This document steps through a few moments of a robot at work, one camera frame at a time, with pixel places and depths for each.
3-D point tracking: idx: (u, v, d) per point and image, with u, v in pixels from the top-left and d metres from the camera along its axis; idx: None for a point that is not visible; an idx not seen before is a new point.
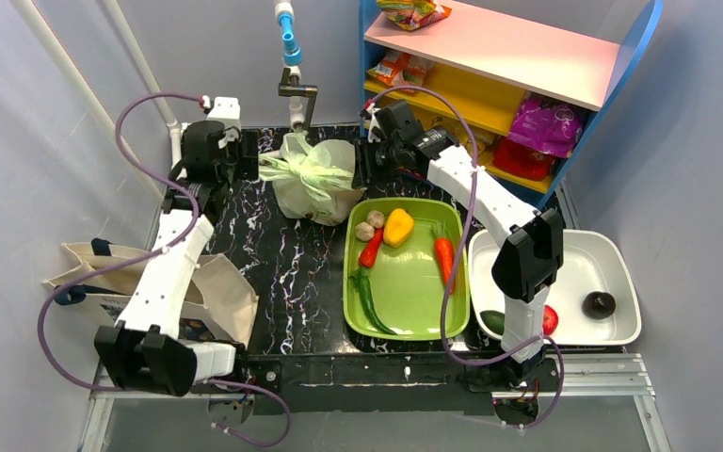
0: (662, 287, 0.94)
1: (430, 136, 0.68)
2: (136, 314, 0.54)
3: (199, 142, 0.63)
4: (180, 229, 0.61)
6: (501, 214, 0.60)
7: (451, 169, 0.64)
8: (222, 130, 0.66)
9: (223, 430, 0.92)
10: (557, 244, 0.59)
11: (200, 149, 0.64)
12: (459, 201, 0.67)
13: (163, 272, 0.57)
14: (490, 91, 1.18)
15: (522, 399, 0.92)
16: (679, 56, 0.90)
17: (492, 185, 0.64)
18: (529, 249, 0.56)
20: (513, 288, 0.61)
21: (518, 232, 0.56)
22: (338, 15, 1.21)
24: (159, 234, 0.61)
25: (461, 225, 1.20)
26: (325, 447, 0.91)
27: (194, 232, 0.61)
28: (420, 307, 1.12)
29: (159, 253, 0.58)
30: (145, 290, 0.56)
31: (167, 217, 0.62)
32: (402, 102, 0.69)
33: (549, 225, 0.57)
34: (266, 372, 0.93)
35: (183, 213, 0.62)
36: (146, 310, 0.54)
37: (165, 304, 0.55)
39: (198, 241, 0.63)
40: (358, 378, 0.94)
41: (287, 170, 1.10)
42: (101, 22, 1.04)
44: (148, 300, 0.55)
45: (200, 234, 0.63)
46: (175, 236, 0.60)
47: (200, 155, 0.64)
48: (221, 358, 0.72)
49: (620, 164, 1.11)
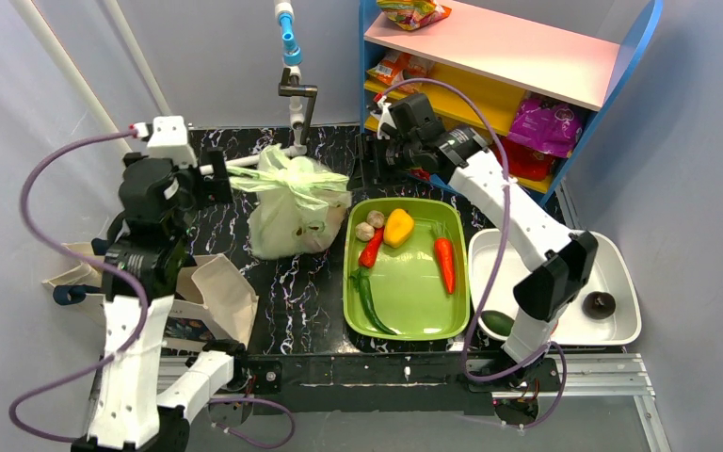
0: (662, 287, 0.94)
1: (456, 137, 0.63)
2: (104, 429, 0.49)
3: (139, 201, 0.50)
4: (130, 324, 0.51)
6: (535, 237, 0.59)
7: (482, 180, 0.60)
8: (169, 176, 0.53)
9: (223, 430, 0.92)
10: (589, 266, 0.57)
11: (141, 205, 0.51)
12: (486, 214, 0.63)
13: (124, 378, 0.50)
14: (491, 91, 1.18)
15: (522, 399, 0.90)
16: (679, 56, 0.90)
17: (523, 202, 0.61)
18: (564, 277, 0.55)
20: (542, 309, 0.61)
21: (554, 259, 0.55)
22: (338, 14, 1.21)
24: (107, 330, 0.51)
25: (460, 225, 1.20)
26: (325, 448, 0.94)
27: (147, 325, 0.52)
28: (420, 307, 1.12)
29: (112, 360, 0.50)
30: (108, 401, 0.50)
31: (111, 306, 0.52)
32: (422, 96, 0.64)
33: (586, 250, 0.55)
34: (266, 372, 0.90)
35: (128, 302, 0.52)
36: (113, 427, 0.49)
37: (132, 417, 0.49)
39: (155, 321, 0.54)
40: (358, 378, 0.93)
41: (273, 181, 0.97)
42: (101, 22, 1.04)
44: (114, 414, 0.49)
45: (157, 318, 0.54)
46: (127, 335, 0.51)
47: (143, 212, 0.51)
48: (219, 375, 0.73)
49: (621, 165, 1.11)
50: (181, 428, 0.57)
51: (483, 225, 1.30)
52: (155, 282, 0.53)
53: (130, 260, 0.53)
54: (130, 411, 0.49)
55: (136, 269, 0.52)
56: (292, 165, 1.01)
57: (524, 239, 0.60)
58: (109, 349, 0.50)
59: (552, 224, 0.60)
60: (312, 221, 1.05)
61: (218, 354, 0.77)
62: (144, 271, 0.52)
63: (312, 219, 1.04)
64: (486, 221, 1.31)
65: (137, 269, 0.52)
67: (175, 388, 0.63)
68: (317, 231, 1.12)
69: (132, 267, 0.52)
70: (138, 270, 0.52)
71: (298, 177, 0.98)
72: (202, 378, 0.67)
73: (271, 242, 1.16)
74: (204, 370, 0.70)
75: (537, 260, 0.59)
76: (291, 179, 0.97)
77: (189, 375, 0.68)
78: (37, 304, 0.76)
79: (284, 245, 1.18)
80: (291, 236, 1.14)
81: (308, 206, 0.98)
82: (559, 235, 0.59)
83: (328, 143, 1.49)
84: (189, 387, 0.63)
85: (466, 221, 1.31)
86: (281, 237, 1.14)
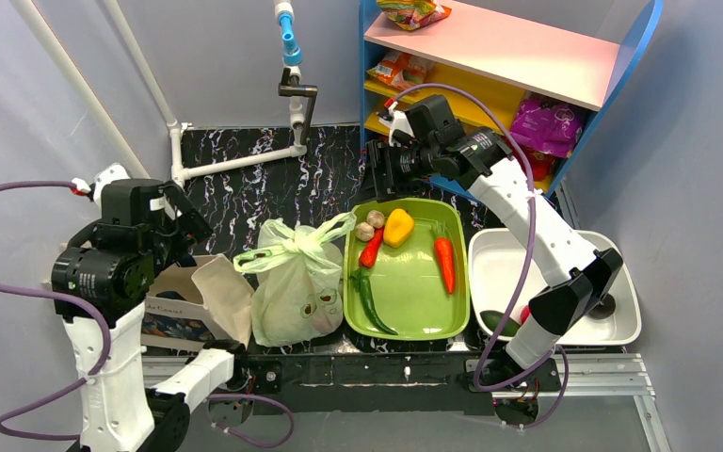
0: (661, 287, 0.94)
1: (478, 142, 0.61)
2: (98, 443, 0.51)
3: (122, 201, 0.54)
4: (96, 347, 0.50)
6: (559, 254, 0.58)
7: (505, 190, 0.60)
8: (156, 189, 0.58)
9: (223, 430, 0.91)
10: (609, 284, 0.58)
11: (121, 202, 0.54)
12: (508, 224, 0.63)
13: (102, 396, 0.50)
14: (491, 91, 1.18)
15: (522, 399, 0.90)
16: (679, 56, 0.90)
17: (547, 216, 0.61)
18: (587, 296, 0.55)
20: (560, 325, 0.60)
21: (579, 277, 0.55)
22: (338, 14, 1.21)
24: (77, 349, 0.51)
25: (460, 225, 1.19)
26: (325, 448, 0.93)
27: (113, 344, 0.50)
28: (419, 307, 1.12)
29: (87, 382, 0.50)
30: (94, 415, 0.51)
31: (73, 327, 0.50)
32: (440, 100, 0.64)
33: (610, 267, 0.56)
34: (267, 373, 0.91)
35: (86, 326, 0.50)
36: (103, 440, 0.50)
37: (116, 434, 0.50)
39: (126, 335, 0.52)
40: (358, 378, 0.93)
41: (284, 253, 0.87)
42: (100, 22, 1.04)
44: (100, 429, 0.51)
45: (123, 336, 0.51)
46: (94, 358, 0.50)
47: (120, 213, 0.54)
48: (218, 371, 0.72)
49: (620, 165, 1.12)
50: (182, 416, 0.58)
51: (483, 225, 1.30)
52: (110, 298, 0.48)
53: (81, 276, 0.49)
54: (116, 426, 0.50)
55: (90, 286, 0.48)
56: (299, 230, 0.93)
57: (547, 255, 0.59)
58: (82, 370, 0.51)
59: (575, 239, 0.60)
60: (324, 288, 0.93)
61: (219, 352, 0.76)
62: (98, 287, 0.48)
63: (326, 282, 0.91)
64: (486, 221, 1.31)
65: (91, 285, 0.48)
67: (176, 378, 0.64)
68: (330, 305, 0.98)
69: (85, 283, 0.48)
70: (90, 286, 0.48)
71: (309, 239, 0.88)
72: (202, 371, 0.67)
73: (280, 331, 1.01)
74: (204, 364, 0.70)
75: (559, 276, 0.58)
76: (304, 244, 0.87)
77: (189, 367, 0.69)
78: (37, 304, 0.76)
79: (291, 329, 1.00)
80: (299, 316, 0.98)
81: (322, 269, 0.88)
82: (584, 253, 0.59)
83: (328, 143, 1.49)
84: (190, 379, 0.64)
85: (466, 221, 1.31)
86: (286, 323, 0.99)
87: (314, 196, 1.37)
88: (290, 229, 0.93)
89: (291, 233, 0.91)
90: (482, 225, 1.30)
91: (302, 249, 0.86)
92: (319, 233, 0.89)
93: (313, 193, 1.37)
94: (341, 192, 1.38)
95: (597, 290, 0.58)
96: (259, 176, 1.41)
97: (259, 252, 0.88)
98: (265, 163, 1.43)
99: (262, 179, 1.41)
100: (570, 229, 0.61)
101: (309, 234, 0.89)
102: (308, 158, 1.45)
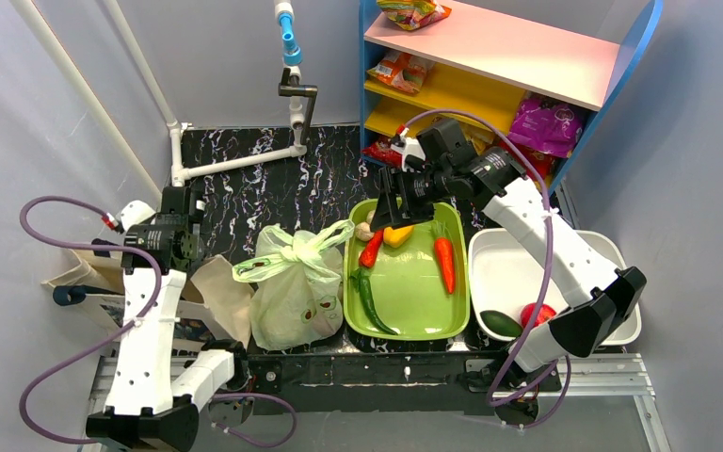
0: (661, 287, 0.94)
1: (491, 164, 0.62)
2: (123, 398, 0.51)
3: (177, 192, 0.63)
4: (149, 293, 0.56)
6: (579, 273, 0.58)
7: (522, 210, 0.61)
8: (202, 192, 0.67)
9: (222, 430, 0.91)
10: (634, 303, 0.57)
11: (177, 196, 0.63)
12: (525, 243, 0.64)
13: (142, 346, 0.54)
14: (491, 91, 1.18)
15: (522, 399, 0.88)
16: (679, 55, 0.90)
17: (563, 235, 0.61)
18: (610, 316, 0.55)
20: (581, 346, 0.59)
21: (601, 298, 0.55)
22: (338, 14, 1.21)
24: (128, 299, 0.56)
25: (460, 225, 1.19)
26: (325, 447, 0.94)
27: (163, 292, 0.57)
28: (419, 308, 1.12)
29: (133, 327, 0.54)
30: (127, 370, 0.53)
31: (131, 278, 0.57)
32: (453, 122, 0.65)
33: (632, 285, 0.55)
34: (266, 372, 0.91)
35: (145, 274, 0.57)
36: (133, 392, 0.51)
37: (151, 383, 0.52)
39: (171, 298, 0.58)
40: (358, 378, 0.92)
41: (282, 263, 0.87)
42: (100, 22, 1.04)
44: (133, 382, 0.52)
45: (173, 289, 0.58)
46: (145, 301, 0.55)
47: (177, 203, 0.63)
48: (220, 370, 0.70)
49: (620, 165, 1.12)
50: (192, 412, 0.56)
51: (483, 225, 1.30)
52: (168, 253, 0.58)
53: (151, 234, 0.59)
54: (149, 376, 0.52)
55: (155, 242, 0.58)
56: (299, 236, 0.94)
57: (567, 274, 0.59)
58: (129, 315, 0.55)
59: (595, 257, 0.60)
60: (323, 296, 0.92)
61: (218, 353, 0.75)
62: (163, 243, 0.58)
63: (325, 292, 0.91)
64: (486, 221, 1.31)
65: (156, 242, 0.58)
67: (181, 380, 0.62)
68: (329, 311, 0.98)
69: (151, 241, 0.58)
70: (156, 243, 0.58)
71: (308, 248, 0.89)
72: (203, 372, 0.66)
73: (279, 337, 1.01)
74: (207, 365, 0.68)
75: (581, 297, 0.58)
76: (302, 251, 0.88)
77: (192, 370, 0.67)
78: (37, 304, 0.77)
79: (291, 334, 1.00)
80: (300, 322, 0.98)
81: (320, 278, 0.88)
82: (604, 271, 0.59)
83: (328, 143, 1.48)
84: (194, 379, 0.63)
85: (466, 221, 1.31)
86: (286, 329, 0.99)
87: (314, 196, 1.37)
88: (288, 236, 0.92)
89: (288, 240, 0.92)
90: (482, 225, 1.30)
91: (299, 256, 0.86)
92: (316, 241, 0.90)
93: (313, 193, 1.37)
94: (341, 192, 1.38)
95: (621, 311, 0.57)
96: (259, 176, 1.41)
97: (256, 261, 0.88)
98: (265, 163, 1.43)
99: (262, 179, 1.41)
100: (589, 247, 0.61)
101: (306, 242, 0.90)
102: (308, 158, 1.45)
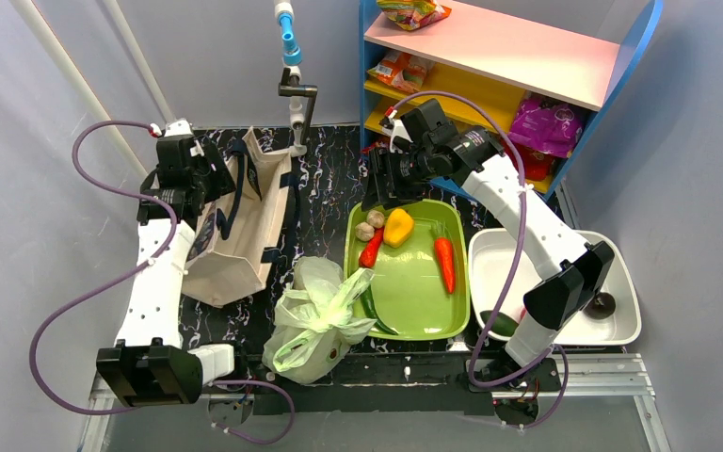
0: (661, 287, 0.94)
1: (471, 139, 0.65)
2: (133, 330, 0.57)
3: (170, 149, 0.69)
4: (162, 240, 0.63)
6: (550, 246, 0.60)
7: (496, 185, 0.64)
8: (191, 138, 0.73)
9: (223, 430, 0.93)
10: (602, 278, 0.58)
11: (172, 153, 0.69)
12: (501, 218, 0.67)
13: (156, 282, 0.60)
14: (492, 91, 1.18)
15: (522, 399, 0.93)
16: (680, 55, 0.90)
17: (538, 210, 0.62)
18: (579, 288, 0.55)
20: (554, 318, 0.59)
21: (569, 269, 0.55)
22: (339, 14, 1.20)
24: (142, 246, 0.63)
25: (460, 224, 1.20)
26: (325, 448, 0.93)
27: (176, 239, 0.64)
28: (419, 306, 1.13)
29: (146, 266, 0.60)
30: (137, 306, 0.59)
31: (147, 228, 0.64)
32: (434, 103, 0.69)
33: (600, 259, 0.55)
34: (266, 372, 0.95)
35: (161, 223, 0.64)
36: (146, 323, 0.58)
37: (161, 314, 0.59)
39: (183, 248, 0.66)
40: (358, 378, 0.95)
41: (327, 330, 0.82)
42: (101, 21, 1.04)
44: (144, 316, 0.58)
45: (184, 241, 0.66)
46: (159, 247, 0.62)
47: (173, 159, 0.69)
48: (220, 359, 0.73)
49: (621, 164, 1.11)
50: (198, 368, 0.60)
51: (483, 225, 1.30)
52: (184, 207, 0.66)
53: (164, 192, 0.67)
54: (159, 310, 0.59)
55: (170, 195, 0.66)
56: (315, 297, 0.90)
57: (538, 248, 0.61)
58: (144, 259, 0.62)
59: (568, 233, 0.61)
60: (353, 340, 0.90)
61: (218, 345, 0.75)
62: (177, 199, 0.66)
63: (358, 339, 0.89)
64: (486, 220, 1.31)
65: (170, 197, 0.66)
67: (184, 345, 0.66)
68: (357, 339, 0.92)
69: (167, 199, 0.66)
70: (171, 200, 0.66)
71: (334, 311, 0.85)
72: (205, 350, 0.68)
73: (298, 376, 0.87)
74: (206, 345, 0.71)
75: (552, 269, 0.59)
76: (336, 317, 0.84)
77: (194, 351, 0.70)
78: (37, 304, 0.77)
79: (313, 375, 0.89)
80: (327, 363, 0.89)
81: (358, 330, 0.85)
82: (575, 246, 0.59)
83: (328, 143, 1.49)
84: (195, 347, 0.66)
85: (466, 221, 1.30)
86: (313, 369, 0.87)
87: (314, 196, 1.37)
88: (308, 310, 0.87)
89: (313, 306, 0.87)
90: (482, 225, 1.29)
91: (340, 323, 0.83)
92: (338, 302, 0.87)
93: (313, 193, 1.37)
94: (341, 192, 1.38)
95: (591, 283, 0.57)
96: None
97: (294, 345, 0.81)
98: None
99: None
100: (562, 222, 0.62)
101: (329, 305, 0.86)
102: (308, 158, 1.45)
